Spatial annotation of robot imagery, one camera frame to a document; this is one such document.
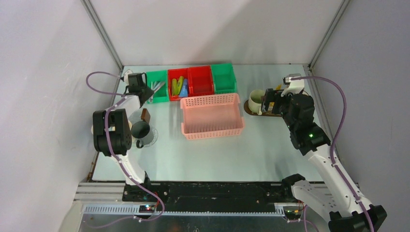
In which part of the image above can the light green mug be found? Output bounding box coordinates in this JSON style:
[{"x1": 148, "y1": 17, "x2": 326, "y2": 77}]
[{"x1": 248, "y1": 89, "x2": 265, "y2": 115}]

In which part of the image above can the white toothbrush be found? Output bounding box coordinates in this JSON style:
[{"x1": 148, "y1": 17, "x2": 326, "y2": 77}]
[{"x1": 149, "y1": 82, "x2": 165, "y2": 103}]

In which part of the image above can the brown wooden toothbrush holder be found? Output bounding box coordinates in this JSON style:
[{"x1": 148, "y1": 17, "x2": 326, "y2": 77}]
[{"x1": 140, "y1": 108, "x2": 151, "y2": 124}]

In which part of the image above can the black mug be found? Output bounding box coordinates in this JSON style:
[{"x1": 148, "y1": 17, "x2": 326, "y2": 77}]
[{"x1": 131, "y1": 121, "x2": 154, "y2": 148}]

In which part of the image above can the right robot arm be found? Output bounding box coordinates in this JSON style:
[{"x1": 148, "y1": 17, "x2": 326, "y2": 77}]
[{"x1": 261, "y1": 88, "x2": 387, "y2": 232}]

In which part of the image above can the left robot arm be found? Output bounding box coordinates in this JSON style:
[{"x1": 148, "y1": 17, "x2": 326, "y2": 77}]
[{"x1": 91, "y1": 72, "x2": 155, "y2": 201}]

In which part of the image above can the brown wooden oval tray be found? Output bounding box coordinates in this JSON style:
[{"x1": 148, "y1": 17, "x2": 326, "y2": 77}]
[{"x1": 243, "y1": 100, "x2": 281, "y2": 117}]

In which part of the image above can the red bin with toothpaste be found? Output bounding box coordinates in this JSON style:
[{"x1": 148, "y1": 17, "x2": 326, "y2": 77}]
[{"x1": 167, "y1": 68, "x2": 189, "y2": 102}]

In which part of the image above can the green toothpaste tube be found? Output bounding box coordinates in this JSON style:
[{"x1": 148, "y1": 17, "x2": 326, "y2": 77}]
[
  {"x1": 176, "y1": 76, "x2": 184, "y2": 95},
  {"x1": 171, "y1": 79, "x2": 179, "y2": 96}
]

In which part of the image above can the green bin with toothbrushes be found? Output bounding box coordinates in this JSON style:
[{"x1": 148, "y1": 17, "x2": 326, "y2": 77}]
[{"x1": 146, "y1": 70, "x2": 169, "y2": 103}]

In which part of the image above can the green bin far right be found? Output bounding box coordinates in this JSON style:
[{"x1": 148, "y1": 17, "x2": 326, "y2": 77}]
[{"x1": 211, "y1": 63, "x2": 237, "y2": 94}]

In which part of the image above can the pink perforated basket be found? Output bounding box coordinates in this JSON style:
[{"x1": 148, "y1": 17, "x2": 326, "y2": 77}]
[{"x1": 180, "y1": 93, "x2": 245, "y2": 140}]

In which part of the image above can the red bin with holder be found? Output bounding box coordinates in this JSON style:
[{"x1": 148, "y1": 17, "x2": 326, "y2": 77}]
[{"x1": 188, "y1": 66, "x2": 214, "y2": 97}]

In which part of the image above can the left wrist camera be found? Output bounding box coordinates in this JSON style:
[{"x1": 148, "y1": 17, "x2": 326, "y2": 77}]
[{"x1": 122, "y1": 73, "x2": 130, "y2": 85}]

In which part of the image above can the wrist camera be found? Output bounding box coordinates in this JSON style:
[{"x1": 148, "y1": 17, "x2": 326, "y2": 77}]
[
  {"x1": 122, "y1": 73, "x2": 130, "y2": 85},
  {"x1": 281, "y1": 73, "x2": 305, "y2": 97}
]

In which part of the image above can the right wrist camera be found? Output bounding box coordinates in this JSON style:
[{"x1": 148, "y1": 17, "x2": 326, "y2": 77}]
[{"x1": 281, "y1": 73, "x2": 305, "y2": 97}]

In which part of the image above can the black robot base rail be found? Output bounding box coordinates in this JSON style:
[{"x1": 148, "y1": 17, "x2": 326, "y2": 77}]
[{"x1": 122, "y1": 181, "x2": 297, "y2": 213}]

